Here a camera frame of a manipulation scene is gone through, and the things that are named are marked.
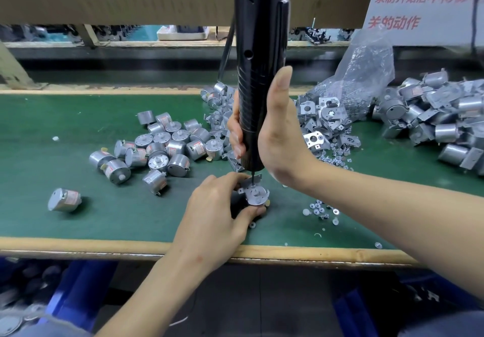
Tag person's left hand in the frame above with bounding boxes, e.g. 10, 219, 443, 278
166, 171, 267, 277

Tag person's right hand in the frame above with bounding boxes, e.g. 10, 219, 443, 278
227, 65, 322, 194

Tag pile of metal brackets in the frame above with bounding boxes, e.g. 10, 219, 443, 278
200, 81, 364, 171

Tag silver metal bracket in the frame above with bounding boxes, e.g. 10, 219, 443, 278
236, 176, 269, 205

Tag silver round motor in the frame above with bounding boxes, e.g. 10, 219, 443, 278
233, 184, 271, 211

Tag pile of silver motors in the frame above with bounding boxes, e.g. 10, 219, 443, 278
47, 110, 228, 213

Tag black electric screwdriver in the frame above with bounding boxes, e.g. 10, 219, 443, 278
233, 0, 292, 172

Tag pile of assembled motors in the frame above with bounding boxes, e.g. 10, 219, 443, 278
372, 68, 484, 177

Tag heap of grey binned motors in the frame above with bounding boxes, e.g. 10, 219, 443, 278
0, 261, 54, 337

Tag person's right forearm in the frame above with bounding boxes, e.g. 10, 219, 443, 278
298, 159, 484, 300

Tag person's left forearm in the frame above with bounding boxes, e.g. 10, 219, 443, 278
97, 253, 216, 337

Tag scatter of small silver screws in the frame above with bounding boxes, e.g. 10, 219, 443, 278
250, 163, 384, 249

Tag small clear plastic bag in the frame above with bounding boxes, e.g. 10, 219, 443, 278
314, 26, 396, 118

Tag blue plastic bin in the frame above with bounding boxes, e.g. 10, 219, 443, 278
0, 259, 118, 337

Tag dark blue crate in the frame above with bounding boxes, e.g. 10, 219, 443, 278
333, 268, 470, 337

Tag green bench mat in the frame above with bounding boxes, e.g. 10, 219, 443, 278
0, 93, 484, 249

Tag white paper sign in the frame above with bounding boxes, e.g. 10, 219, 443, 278
363, 0, 484, 47

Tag grey blue trousers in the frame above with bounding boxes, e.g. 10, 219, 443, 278
397, 309, 484, 337

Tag black hanging cable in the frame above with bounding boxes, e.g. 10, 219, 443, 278
218, 38, 235, 83

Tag slanted wooden post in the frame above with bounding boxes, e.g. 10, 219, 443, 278
0, 42, 42, 90

